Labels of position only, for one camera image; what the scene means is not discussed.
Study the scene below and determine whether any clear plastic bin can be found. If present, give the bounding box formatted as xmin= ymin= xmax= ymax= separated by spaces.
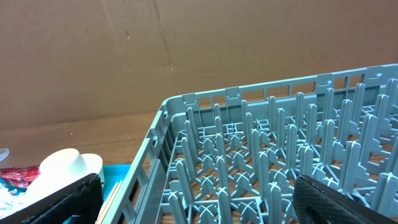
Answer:
xmin=0 ymin=148 xmax=10 ymax=161

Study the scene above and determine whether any white bowl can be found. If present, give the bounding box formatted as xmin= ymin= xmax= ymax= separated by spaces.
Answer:
xmin=25 ymin=153 xmax=104 ymax=202

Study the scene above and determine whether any grey dishwasher rack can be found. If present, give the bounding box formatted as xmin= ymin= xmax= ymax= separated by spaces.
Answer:
xmin=103 ymin=64 xmax=397 ymax=223

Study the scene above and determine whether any teal serving tray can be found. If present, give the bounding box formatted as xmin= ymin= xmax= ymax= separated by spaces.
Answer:
xmin=0 ymin=164 xmax=131 ymax=224

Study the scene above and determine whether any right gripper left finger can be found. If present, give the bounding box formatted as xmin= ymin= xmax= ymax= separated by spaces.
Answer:
xmin=1 ymin=173 xmax=104 ymax=224

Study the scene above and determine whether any white cup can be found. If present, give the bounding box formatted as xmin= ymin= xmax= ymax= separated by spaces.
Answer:
xmin=39 ymin=148 xmax=86 ymax=176

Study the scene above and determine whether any white tissue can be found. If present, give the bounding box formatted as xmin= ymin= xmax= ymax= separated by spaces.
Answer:
xmin=1 ymin=184 xmax=29 ymax=219

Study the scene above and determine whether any right wooden chopstick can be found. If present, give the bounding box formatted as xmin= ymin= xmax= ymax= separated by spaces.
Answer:
xmin=98 ymin=179 xmax=124 ymax=224

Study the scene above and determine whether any wooden chopstick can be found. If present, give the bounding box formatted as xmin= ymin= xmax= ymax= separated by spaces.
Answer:
xmin=95 ymin=181 xmax=121 ymax=224
xmin=98 ymin=179 xmax=124 ymax=224

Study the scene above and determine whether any left wooden chopstick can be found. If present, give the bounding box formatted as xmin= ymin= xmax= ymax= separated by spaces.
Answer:
xmin=95 ymin=181 xmax=121 ymax=224

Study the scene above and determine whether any red snack wrapper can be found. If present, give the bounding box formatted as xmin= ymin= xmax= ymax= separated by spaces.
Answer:
xmin=1 ymin=166 xmax=40 ymax=189

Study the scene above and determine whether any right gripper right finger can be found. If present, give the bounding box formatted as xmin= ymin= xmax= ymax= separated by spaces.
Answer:
xmin=293 ymin=175 xmax=397 ymax=224

